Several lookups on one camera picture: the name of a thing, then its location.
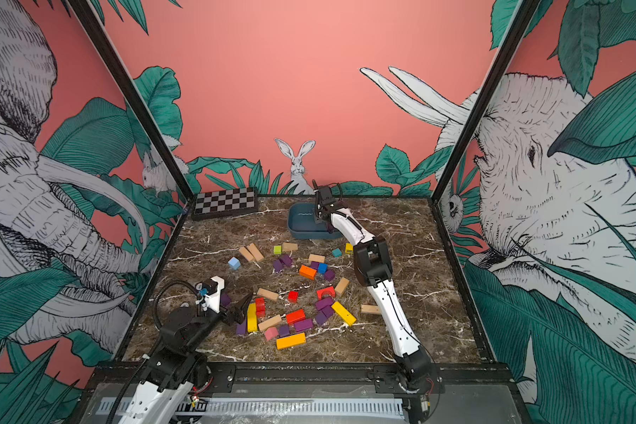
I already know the teal plastic storage bin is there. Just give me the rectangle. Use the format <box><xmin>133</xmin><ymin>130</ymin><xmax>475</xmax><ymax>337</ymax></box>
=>
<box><xmin>287</xmin><ymin>203</ymin><xmax>342</xmax><ymax>240</ymax></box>

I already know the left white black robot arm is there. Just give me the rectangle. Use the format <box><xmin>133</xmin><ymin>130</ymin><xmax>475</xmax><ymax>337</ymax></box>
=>
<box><xmin>106</xmin><ymin>276</ymin><xmax>254</xmax><ymax>423</ymax></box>

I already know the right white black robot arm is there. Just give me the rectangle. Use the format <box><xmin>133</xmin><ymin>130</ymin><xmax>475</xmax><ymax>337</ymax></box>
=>
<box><xmin>313</xmin><ymin>183</ymin><xmax>441</xmax><ymax>393</ymax></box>

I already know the purple bricks back left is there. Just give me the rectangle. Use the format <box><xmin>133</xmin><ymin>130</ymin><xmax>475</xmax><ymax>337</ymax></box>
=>
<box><xmin>273</xmin><ymin>254</ymin><xmax>293</xmax><ymax>273</ymax></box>

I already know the light blue cube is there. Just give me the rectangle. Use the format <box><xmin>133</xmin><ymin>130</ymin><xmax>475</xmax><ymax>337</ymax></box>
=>
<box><xmin>228</xmin><ymin>257</ymin><xmax>241</xmax><ymax>270</ymax></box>

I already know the purple brick far left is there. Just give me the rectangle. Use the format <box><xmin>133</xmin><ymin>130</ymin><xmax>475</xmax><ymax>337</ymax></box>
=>
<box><xmin>236</xmin><ymin>323</ymin><xmax>247</xmax><ymax>336</ymax></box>

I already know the upright yellow brick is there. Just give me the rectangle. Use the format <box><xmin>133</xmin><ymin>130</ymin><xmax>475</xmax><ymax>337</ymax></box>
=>
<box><xmin>247</xmin><ymin>302</ymin><xmax>258</xmax><ymax>334</ymax></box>

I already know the red stacked brick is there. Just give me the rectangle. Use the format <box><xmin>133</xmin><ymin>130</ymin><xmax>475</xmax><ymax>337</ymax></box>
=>
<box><xmin>254</xmin><ymin>298</ymin><xmax>266</xmax><ymax>318</ymax></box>

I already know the natural wood brick middle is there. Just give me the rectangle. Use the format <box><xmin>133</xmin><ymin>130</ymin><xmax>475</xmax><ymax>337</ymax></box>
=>
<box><xmin>257</xmin><ymin>288</ymin><xmax>279</xmax><ymax>301</ymax></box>

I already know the natural wood brick pair left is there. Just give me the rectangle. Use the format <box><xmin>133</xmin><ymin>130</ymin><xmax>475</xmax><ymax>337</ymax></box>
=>
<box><xmin>238</xmin><ymin>243</ymin><xmax>264</xmax><ymax>263</ymax></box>

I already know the orange brick centre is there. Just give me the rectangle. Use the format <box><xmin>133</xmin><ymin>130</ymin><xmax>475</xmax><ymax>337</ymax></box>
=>
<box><xmin>299</xmin><ymin>265</ymin><xmax>317</xmax><ymax>280</ymax></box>

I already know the natural wood brick front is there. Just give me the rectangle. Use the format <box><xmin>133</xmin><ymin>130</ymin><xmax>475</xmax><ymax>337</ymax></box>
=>
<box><xmin>258</xmin><ymin>314</ymin><xmax>283</xmax><ymax>332</ymax></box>

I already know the pink brick front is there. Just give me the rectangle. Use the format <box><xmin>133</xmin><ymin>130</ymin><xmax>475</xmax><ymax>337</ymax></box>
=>
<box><xmin>264</xmin><ymin>327</ymin><xmax>279</xmax><ymax>341</ymax></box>

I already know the natural wood brick upright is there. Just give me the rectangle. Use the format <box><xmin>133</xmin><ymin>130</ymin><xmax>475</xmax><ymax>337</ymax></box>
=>
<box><xmin>335</xmin><ymin>277</ymin><xmax>350</xmax><ymax>296</ymax></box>

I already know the small red cube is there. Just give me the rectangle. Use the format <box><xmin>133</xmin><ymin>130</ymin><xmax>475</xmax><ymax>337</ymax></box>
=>
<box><xmin>287</xmin><ymin>291</ymin><xmax>299</xmax><ymax>303</ymax></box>

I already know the red arch brick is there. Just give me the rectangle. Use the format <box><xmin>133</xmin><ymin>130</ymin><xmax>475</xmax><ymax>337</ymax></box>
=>
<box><xmin>316</xmin><ymin>286</ymin><xmax>336</xmax><ymax>300</ymax></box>

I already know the black white checkerboard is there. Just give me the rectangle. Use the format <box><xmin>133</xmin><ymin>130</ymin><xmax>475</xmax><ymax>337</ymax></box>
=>
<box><xmin>192</xmin><ymin>187</ymin><xmax>259</xmax><ymax>220</ymax></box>

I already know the orange red brick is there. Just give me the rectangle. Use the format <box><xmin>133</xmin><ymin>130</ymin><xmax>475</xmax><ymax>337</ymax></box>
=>
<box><xmin>285</xmin><ymin>309</ymin><xmax>307</xmax><ymax>325</ymax></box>

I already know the purple brick front centre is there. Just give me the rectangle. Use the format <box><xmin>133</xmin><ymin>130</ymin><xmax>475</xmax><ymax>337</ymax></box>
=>
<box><xmin>293</xmin><ymin>318</ymin><xmax>314</xmax><ymax>333</ymax></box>

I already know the long yellow brick front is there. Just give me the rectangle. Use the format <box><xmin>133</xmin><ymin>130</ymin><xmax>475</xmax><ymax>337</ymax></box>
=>
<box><xmin>276</xmin><ymin>333</ymin><xmax>307</xmax><ymax>351</ymax></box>

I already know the angled yellow brick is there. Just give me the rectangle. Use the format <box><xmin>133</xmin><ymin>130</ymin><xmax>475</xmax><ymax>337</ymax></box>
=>
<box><xmin>331</xmin><ymin>301</ymin><xmax>356</xmax><ymax>326</ymax></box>

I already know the natural wood brick right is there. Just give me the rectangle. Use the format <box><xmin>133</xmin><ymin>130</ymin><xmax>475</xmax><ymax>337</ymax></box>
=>
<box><xmin>360</xmin><ymin>305</ymin><xmax>382</xmax><ymax>316</ymax></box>

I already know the metal front rail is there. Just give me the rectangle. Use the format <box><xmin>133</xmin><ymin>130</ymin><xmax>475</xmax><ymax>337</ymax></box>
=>
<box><xmin>94</xmin><ymin>396</ymin><xmax>406</xmax><ymax>420</ymax></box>

